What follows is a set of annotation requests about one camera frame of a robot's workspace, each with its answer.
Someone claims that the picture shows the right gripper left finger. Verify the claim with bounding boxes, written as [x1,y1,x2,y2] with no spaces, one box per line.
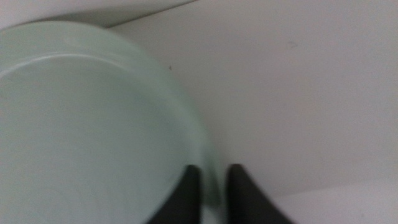
[146,164,203,224]

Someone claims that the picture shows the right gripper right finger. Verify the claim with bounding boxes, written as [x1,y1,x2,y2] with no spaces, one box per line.
[226,164,295,224]

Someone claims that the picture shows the pale green shallow bowl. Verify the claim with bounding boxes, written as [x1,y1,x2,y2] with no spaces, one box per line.
[0,21,223,224]

